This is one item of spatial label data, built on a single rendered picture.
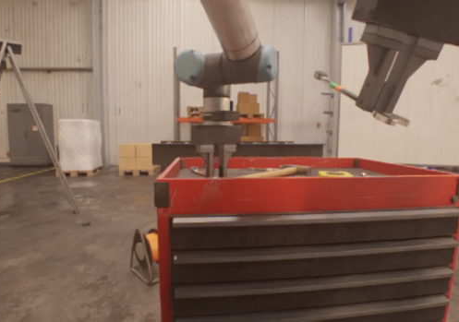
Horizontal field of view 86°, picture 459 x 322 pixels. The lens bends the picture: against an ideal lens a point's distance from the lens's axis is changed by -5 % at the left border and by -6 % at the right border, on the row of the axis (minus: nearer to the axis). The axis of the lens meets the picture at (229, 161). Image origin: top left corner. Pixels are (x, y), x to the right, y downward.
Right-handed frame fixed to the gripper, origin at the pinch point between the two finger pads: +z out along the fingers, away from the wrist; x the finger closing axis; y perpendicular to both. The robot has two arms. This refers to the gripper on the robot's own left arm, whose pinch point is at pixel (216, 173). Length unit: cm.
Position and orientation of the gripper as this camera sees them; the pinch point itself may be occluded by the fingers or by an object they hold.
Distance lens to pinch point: 73.1
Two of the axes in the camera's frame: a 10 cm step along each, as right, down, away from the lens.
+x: -8.8, 0.4, -4.7
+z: -0.1, 9.9, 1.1
